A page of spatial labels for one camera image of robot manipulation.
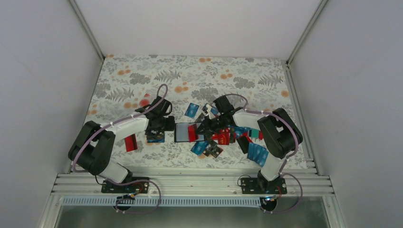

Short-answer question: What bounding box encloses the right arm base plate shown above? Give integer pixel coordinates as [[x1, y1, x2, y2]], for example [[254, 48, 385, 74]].
[[240, 178, 288, 195]]

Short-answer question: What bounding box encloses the red VIP card centre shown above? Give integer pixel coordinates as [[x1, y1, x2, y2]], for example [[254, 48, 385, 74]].
[[211, 128, 236, 145]]

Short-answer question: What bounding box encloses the floral patterned table mat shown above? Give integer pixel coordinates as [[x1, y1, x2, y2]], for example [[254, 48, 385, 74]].
[[86, 54, 295, 169]]

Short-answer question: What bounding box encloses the aluminium rail frame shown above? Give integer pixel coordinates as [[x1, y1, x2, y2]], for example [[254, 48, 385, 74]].
[[39, 162, 345, 228]]

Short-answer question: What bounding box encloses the red striped card back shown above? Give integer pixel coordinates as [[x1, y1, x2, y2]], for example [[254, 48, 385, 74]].
[[188, 123, 204, 142]]

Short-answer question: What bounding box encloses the red card left side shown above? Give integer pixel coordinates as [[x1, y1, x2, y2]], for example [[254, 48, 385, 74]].
[[125, 134, 138, 152]]

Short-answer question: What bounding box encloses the blue card lower centre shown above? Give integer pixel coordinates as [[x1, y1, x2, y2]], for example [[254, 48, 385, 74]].
[[191, 141, 209, 156]]

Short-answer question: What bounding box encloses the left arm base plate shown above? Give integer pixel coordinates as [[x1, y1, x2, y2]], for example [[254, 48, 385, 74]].
[[101, 177, 149, 194]]

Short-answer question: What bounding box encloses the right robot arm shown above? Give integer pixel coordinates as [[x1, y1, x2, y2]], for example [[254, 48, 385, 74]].
[[195, 95, 303, 193]]

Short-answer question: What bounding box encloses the blue card near centre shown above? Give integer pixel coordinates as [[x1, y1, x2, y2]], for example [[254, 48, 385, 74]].
[[184, 103, 200, 118]]

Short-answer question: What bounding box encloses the translucent red dot card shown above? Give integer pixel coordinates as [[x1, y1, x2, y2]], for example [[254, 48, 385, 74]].
[[139, 94, 151, 107]]

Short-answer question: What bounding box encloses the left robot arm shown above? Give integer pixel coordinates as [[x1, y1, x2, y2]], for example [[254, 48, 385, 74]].
[[68, 96, 175, 192]]

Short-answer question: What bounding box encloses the black card holder wallet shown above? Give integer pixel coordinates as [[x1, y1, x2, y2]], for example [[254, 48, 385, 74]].
[[174, 123, 207, 143]]

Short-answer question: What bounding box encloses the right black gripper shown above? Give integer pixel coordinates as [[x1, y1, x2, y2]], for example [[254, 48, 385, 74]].
[[195, 114, 226, 135]]

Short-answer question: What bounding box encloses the blue card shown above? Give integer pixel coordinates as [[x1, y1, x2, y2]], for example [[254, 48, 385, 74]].
[[191, 141, 209, 156], [184, 103, 200, 118]]

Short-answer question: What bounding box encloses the blue card fan right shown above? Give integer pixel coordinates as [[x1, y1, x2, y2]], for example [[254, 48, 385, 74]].
[[247, 142, 269, 167]]

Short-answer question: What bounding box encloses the black VIP card stack left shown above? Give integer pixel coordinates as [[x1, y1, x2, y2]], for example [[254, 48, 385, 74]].
[[145, 131, 165, 143]]

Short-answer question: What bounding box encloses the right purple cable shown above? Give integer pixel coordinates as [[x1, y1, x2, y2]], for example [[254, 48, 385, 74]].
[[217, 93, 304, 215]]

